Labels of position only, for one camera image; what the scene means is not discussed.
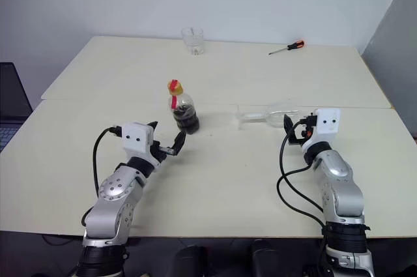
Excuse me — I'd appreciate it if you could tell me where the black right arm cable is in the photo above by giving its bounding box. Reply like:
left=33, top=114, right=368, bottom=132
left=276, top=117, right=328, bottom=229

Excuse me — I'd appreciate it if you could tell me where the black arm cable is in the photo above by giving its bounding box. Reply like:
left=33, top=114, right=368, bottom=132
left=81, top=124, right=125, bottom=226
left=276, top=117, right=328, bottom=229

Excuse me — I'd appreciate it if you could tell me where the grey partition panel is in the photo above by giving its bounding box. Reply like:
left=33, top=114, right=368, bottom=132
left=360, top=0, right=417, bottom=143

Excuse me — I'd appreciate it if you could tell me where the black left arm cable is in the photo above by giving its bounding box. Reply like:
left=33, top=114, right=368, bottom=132
left=81, top=124, right=125, bottom=226

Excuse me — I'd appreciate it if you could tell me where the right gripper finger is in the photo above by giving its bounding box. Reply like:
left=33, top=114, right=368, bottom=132
left=282, top=113, right=295, bottom=135

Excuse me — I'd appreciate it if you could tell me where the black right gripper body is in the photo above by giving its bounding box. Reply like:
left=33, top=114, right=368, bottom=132
left=288, top=113, right=319, bottom=146

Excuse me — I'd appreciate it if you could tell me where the clear wine glass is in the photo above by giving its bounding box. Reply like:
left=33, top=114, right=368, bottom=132
left=235, top=102, right=299, bottom=130

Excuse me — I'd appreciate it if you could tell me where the dark laptop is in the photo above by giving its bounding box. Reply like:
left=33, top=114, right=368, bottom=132
left=0, top=61, right=34, bottom=154

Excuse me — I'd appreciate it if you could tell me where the orange black handled screwdriver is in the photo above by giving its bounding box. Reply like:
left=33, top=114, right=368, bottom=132
left=268, top=40, right=306, bottom=56

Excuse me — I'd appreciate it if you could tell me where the clear glass tumbler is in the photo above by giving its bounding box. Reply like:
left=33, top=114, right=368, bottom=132
left=181, top=26, right=205, bottom=57

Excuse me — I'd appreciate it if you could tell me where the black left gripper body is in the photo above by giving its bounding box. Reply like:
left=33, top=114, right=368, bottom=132
left=150, top=139, right=175, bottom=162

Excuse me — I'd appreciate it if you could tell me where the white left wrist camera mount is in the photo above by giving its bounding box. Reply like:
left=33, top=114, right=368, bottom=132
left=122, top=121, right=167, bottom=173

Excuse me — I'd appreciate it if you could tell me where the small cola bottle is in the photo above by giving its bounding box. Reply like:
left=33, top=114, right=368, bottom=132
left=167, top=93, right=201, bottom=136

